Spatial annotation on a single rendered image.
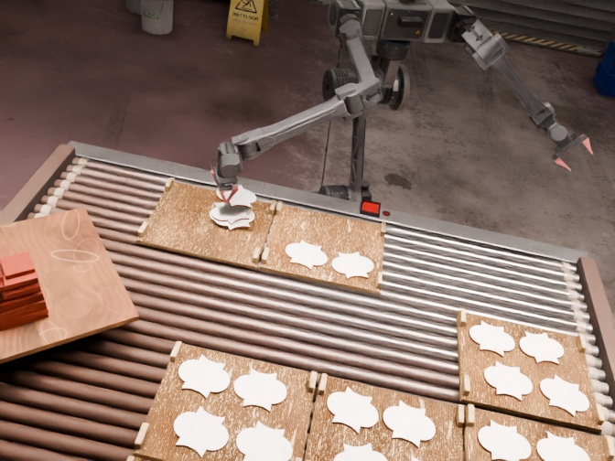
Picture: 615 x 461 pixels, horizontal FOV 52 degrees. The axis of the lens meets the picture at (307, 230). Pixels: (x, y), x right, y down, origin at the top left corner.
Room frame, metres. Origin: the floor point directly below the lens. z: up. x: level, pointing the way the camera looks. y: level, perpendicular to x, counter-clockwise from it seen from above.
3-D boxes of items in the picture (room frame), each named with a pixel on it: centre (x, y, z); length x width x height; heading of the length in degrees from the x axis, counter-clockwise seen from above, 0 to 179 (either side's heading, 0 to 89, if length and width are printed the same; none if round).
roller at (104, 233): (1.51, -0.04, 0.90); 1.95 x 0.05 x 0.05; 89
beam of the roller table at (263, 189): (1.93, -0.05, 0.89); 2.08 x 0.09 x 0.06; 89
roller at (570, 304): (1.66, -0.04, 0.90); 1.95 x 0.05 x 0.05; 89
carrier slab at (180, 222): (1.66, 0.34, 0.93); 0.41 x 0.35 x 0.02; 88
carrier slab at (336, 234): (1.66, -0.07, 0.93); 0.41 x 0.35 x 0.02; 90
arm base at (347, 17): (2.34, -0.01, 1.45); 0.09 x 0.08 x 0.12; 112
